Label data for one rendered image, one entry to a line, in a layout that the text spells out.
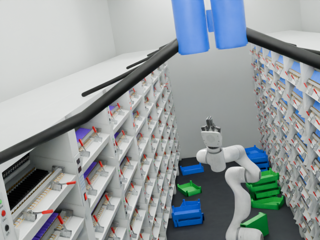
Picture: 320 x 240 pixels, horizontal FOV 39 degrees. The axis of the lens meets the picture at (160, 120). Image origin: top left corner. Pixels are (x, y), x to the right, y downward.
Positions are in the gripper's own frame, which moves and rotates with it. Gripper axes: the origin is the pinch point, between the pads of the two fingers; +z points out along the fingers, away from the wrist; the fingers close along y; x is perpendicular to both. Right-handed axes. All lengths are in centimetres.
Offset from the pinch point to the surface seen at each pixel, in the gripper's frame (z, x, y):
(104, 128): -2, -9, 61
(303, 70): -24, 101, -30
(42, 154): 28, -71, 46
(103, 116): 4, -6, 61
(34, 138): 80, -126, -18
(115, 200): -40, -27, 55
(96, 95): 22, -13, 56
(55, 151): 29, -69, 40
